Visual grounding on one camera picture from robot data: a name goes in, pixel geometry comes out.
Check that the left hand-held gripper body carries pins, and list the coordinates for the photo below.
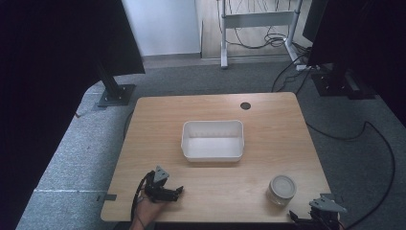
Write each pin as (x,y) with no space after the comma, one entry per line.
(156,188)

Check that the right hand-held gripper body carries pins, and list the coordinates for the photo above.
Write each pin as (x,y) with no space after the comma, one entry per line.
(324,215)

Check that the white plastic bin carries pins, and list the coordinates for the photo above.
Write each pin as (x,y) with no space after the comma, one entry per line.
(212,150)

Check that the person's left hand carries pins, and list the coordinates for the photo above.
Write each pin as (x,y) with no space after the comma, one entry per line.
(148,209)

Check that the black metal stand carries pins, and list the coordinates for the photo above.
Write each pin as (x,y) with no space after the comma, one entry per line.
(115,92)

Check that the black stand base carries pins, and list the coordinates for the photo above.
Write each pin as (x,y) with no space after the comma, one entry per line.
(338,86)

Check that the white power strip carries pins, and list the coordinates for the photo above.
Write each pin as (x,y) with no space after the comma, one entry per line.
(303,67)

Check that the black curtain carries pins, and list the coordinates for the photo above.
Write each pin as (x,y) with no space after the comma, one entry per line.
(48,80)
(367,38)

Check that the grey metal table bracket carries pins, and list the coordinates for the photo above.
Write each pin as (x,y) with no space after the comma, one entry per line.
(108,197)

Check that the white desk frame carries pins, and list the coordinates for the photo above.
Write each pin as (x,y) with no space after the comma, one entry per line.
(255,19)

